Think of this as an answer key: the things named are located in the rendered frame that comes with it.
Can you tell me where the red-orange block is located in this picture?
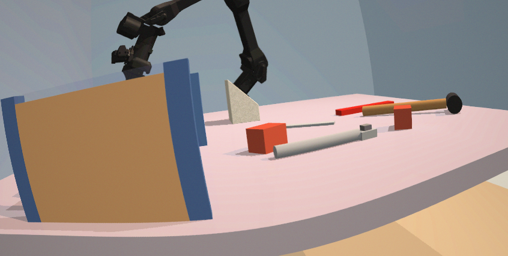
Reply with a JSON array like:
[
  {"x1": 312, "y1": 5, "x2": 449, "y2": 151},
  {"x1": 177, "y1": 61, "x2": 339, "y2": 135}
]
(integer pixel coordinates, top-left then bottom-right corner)
[
  {"x1": 246, "y1": 123, "x2": 288, "y2": 154},
  {"x1": 394, "y1": 105, "x2": 412, "y2": 130}
]

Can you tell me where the wooden-handled black mallet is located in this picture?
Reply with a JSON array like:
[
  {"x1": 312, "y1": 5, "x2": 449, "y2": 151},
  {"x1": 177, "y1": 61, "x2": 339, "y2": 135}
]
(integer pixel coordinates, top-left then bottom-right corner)
[{"x1": 362, "y1": 93, "x2": 462, "y2": 116}]

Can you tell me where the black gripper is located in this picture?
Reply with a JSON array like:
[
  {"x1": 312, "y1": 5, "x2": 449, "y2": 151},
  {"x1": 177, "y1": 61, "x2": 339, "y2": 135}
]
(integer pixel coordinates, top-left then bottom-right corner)
[{"x1": 122, "y1": 41, "x2": 153, "y2": 71}]

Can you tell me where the red flat bar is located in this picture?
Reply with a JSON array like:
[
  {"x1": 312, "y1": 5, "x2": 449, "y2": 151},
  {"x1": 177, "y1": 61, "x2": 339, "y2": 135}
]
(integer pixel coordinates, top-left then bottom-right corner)
[{"x1": 335, "y1": 101, "x2": 394, "y2": 116}]

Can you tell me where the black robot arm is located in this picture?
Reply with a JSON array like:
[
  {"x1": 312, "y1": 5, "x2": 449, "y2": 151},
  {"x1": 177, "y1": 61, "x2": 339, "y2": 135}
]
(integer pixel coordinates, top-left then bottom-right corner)
[{"x1": 111, "y1": 0, "x2": 268, "y2": 96}]

